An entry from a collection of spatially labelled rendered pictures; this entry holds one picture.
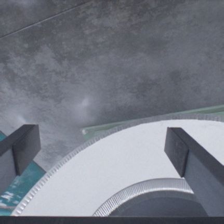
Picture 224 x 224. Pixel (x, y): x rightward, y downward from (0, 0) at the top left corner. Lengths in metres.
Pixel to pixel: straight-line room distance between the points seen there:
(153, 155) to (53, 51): 0.67
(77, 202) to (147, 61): 0.66
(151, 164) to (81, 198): 0.27
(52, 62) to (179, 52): 0.62
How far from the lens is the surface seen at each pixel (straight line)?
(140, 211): 0.69
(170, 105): 0.99
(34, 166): 1.81
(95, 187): 0.64
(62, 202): 0.68
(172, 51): 0.83
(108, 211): 0.59
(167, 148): 0.16
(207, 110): 1.04
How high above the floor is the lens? 0.76
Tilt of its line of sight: 49 degrees down
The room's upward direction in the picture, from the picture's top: 171 degrees counter-clockwise
